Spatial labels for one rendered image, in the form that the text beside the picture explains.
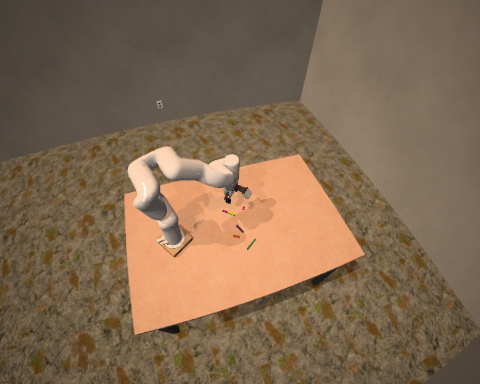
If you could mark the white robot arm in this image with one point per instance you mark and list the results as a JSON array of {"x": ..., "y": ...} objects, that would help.
[{"x": 176, "y": 169}]

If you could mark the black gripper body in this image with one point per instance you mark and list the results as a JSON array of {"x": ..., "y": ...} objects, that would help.
[{"x": 230, "y": 189}]

